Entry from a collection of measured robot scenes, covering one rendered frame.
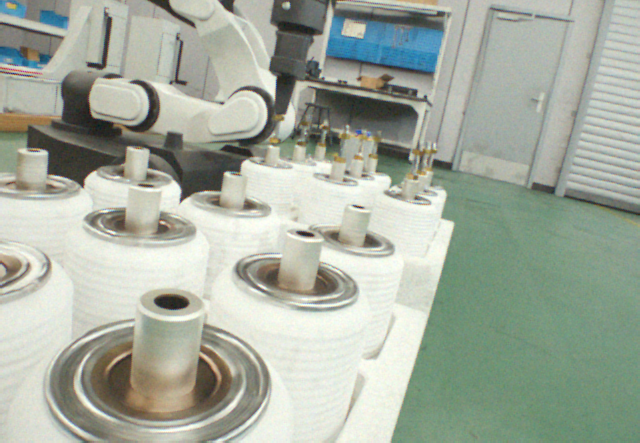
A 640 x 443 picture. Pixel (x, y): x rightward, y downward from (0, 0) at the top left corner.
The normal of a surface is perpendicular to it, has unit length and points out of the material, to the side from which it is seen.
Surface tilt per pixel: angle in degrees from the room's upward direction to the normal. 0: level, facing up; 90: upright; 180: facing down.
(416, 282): 90
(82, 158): 90
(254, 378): 4
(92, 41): 90
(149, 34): 90
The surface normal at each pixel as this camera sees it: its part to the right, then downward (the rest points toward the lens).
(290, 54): 0.02, 0.21
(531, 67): -0.33, 0.13
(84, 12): -0.24, -0.22
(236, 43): -0.19, 0.52
